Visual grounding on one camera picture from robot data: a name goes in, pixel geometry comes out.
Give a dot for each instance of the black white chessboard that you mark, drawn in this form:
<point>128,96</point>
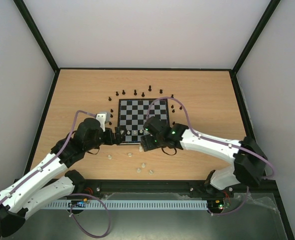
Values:
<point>132,115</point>

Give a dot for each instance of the white slotted cable duct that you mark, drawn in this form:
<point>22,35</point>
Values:
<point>199,205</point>

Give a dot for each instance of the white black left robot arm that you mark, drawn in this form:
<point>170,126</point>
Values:
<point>51,179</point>

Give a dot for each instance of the black frame post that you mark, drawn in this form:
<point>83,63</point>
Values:
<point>26,15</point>
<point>263,21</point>

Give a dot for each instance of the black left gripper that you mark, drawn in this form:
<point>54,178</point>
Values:
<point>118,139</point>

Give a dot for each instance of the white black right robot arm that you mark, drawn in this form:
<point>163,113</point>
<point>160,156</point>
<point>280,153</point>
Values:
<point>246,159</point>

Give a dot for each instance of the black rear left frame post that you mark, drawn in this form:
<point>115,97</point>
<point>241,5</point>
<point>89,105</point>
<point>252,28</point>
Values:
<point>26,15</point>

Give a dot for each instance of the black rear right frame post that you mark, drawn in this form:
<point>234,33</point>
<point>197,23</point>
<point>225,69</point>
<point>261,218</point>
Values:
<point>263,21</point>

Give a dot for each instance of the black front frame rail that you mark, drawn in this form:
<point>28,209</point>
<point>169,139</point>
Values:
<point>192,188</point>

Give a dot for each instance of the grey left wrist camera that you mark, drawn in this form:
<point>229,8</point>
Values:
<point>103,118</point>

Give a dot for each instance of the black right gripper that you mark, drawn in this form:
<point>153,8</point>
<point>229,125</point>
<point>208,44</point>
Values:
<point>148,143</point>

